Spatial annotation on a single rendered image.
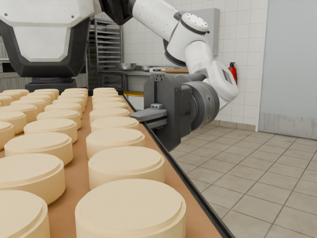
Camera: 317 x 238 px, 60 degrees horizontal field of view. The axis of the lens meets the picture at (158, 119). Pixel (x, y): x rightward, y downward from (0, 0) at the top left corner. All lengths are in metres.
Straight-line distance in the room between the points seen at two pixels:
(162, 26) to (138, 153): 0.65
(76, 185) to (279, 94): 4.23
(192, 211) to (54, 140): 0.12
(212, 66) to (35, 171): 0.47
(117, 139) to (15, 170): 0.08
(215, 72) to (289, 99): 3.80
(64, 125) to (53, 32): 0.56
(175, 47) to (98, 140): 0.58
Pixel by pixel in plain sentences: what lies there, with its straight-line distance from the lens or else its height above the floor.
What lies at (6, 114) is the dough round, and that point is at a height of 1.02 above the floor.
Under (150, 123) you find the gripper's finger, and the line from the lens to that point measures 0.38.
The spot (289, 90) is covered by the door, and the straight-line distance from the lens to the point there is 4.33.
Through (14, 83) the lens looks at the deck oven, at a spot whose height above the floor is 0.78.
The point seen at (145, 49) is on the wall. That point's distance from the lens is 5.45.
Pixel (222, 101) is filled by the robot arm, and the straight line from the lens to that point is 0.55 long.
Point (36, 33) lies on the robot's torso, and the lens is 0.84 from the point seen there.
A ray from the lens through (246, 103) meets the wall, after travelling 4.49.
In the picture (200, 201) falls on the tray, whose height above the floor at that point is 1.00.
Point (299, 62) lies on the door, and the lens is 4.30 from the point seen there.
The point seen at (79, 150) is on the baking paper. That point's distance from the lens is 0.27.
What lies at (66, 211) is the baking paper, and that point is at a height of 1.00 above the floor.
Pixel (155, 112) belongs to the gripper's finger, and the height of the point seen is 1.01.
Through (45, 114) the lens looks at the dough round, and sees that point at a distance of 0.35.
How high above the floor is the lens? 1.08
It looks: 12 degrees down
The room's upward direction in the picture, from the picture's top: straight up
